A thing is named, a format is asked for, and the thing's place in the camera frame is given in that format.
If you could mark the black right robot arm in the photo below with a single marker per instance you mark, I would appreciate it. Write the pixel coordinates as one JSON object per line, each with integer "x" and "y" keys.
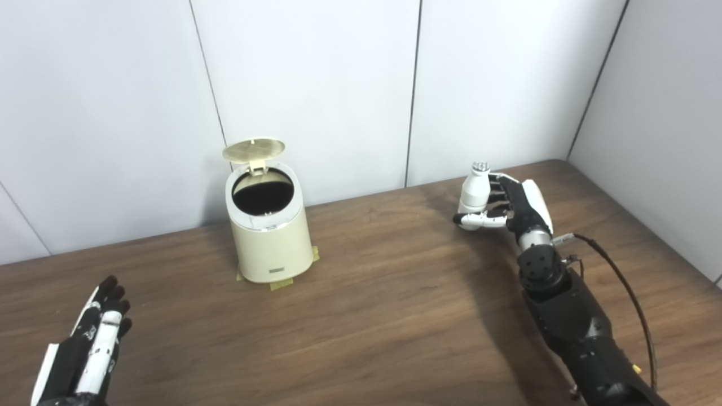
{"x": 581, "y": 332}

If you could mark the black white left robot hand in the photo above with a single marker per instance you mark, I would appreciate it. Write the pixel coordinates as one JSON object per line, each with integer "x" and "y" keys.
{"x": 67, "y": 366}

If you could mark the small white plastic bottle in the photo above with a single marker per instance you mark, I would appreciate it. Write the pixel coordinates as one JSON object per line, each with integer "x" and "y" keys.
{"x": 474, "y": 192}

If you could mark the cream-colored bin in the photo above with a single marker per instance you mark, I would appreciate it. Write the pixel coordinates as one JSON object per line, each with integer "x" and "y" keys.
{"x": 271, "y": 248}

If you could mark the round cream bin lid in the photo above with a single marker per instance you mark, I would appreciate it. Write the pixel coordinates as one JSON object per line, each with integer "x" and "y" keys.
{"x": 254, "y": 149}

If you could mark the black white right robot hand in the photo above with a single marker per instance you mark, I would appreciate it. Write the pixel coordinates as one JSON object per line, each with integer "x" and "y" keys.
{"x": 524, "y": 211}

